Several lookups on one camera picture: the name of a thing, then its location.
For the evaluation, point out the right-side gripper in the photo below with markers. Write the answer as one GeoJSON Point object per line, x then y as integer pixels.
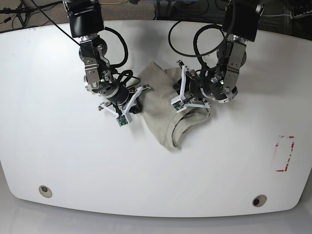
{"type": "Point", "coordinates": [125, 100]}

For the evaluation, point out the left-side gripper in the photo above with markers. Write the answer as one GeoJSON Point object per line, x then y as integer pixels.
{"type": "Point", "coordinates": [188, 88]}

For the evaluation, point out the beige T-shirt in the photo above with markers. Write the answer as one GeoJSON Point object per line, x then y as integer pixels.
{"type": "Point", "coordinates": [161, 118]}

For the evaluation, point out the black robot arm left side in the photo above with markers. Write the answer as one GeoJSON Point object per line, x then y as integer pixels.
{"type": "Point", "coordinates": [216, 79]}

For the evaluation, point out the red tape rectangle marking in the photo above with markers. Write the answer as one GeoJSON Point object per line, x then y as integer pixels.
{"type": "Point", "coordinates": [282, 153]}

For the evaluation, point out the white power strip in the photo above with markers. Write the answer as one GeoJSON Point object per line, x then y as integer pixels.
{"type": "Point", "coordinates": [300, 13]}

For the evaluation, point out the black tripod stand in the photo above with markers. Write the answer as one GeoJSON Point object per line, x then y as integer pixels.
{"type": "Point", "coordinates": [22, 12]}

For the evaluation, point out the right-side wrist camera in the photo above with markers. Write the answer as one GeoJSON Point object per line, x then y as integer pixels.
{"type": "Point", "coordinates": [124, 119]}

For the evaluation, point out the left-side wrist camera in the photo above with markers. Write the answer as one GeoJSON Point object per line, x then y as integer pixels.
{"type": "Point", "coordinates": [178, 104]}

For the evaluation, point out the left table cable grommet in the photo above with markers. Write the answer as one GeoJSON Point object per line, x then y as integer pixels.
{"type": "Point", "coordinates": [45, 191]}

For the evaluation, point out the table cable grommet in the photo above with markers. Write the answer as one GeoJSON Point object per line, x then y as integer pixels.
{"type": "Point", "coordinates": [45, 191]}
{"type": "Point", "coordinates": [259, 201]}

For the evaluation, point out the right table cable grommet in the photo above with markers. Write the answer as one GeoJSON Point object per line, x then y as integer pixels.
{"type": "Point", "coordinates": [259, 201]}

